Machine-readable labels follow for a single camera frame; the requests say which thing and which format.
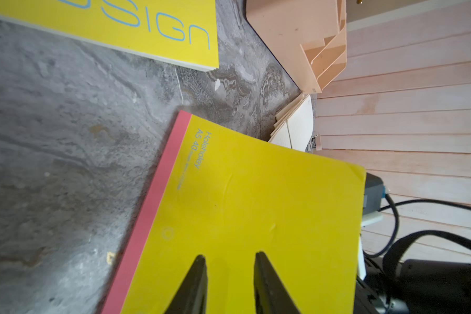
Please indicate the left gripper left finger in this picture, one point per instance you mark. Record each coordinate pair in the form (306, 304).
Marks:
(192, 295)

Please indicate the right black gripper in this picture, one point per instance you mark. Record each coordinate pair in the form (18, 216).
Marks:
(420, 286)

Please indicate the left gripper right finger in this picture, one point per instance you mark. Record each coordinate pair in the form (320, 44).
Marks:
(271, 295)

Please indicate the yellow cover notebook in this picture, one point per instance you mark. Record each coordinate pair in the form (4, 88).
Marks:
(177, 32)
(227, 196)

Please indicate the open cream notebook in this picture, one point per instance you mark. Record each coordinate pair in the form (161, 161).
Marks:
(294, 124)

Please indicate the beige desk organizer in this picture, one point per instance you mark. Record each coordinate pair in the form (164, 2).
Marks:
(308, 38)

